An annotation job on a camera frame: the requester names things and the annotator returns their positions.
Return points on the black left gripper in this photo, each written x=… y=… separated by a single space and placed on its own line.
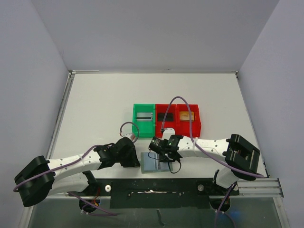
x=133 y=161

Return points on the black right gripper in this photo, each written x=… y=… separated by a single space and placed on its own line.
x=166 y=156

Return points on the green leather card holder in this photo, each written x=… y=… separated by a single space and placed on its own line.
x=151 y=163

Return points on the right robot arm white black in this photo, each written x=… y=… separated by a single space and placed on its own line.
x=239 y=157

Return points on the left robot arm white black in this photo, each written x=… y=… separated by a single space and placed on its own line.
x=42 y=177

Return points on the black card in red bin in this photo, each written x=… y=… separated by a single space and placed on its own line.
x=168 y=118

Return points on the orange card in red bin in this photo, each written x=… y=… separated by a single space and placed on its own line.
x=186 y=116

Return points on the red bin right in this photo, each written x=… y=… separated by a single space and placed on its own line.
x=187 y=128

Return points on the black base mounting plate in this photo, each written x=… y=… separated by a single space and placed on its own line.
x=155 y=193

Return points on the green plastic bin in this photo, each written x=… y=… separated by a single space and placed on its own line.
x=147 y=128

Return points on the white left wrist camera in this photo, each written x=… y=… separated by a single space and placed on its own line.
x=131 y=136

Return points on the aluminium frame rail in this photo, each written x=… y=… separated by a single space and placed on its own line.
x=260 y=188

